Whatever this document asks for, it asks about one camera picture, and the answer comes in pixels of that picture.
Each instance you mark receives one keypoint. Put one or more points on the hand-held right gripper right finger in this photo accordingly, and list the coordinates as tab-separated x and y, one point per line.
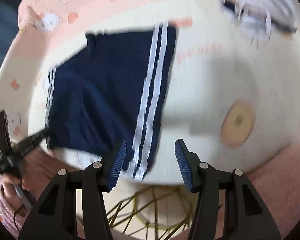
182	163

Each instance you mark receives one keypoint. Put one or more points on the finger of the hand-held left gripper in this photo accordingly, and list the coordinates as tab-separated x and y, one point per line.
32	140

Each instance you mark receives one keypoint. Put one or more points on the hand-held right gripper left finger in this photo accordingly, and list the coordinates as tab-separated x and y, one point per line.
118	163

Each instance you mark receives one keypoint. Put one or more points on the navy shorts with white stripes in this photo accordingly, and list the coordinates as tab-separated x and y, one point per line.
102	92

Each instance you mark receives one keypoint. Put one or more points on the person's left forearm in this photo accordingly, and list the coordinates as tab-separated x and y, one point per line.
5	212

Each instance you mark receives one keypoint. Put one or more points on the person's left hand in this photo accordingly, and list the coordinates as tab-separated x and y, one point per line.
11	180

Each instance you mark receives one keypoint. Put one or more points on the cartoon cat printed blanket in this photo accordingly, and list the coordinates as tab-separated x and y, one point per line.
210	85

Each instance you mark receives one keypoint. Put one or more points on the person's pink fluffy clothing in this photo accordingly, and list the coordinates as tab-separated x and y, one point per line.
277	180

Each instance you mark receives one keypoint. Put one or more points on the dark teal curtain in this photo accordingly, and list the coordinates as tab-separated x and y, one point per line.
2	37

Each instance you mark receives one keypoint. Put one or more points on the crumpled white garment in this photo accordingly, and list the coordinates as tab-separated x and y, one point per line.
260	2

